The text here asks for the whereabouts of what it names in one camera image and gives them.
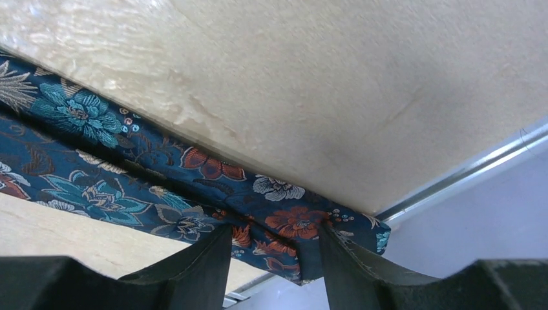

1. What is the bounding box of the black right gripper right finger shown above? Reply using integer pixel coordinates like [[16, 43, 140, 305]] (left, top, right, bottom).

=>
[[319, 224, 547, 309]]

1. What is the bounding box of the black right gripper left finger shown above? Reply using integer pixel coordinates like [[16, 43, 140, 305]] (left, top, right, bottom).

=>
[[1, 225, 232, 309]]

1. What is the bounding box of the navy floral tie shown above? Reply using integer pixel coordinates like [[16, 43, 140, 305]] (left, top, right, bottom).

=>
[[1, 52, 390, 285]]

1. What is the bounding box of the aluminium frame rail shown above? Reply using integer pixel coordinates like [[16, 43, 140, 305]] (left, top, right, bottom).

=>
[[222, 121, 548, 310]]

